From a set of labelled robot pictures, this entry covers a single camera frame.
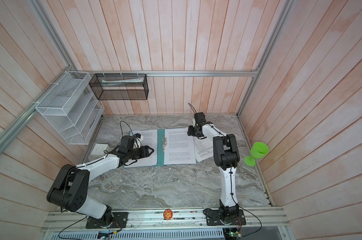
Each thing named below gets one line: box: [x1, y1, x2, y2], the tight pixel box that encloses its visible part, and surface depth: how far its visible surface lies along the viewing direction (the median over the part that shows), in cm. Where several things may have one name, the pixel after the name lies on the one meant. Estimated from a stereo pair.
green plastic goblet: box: [244, 141, 270, 167], surface depth 86 cm
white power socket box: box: [90, 143, 109, 156], surface depth 98 cm
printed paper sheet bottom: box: [193, 136, 214, 162], surface depth 103 cm
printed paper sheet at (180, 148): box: [164, 127, 197, 165], surface depth 103 cm
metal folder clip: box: [162, 134, 167, 152], surface depth 103 cm
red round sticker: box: [163, 209, 174, 221], surface depth 77 cm
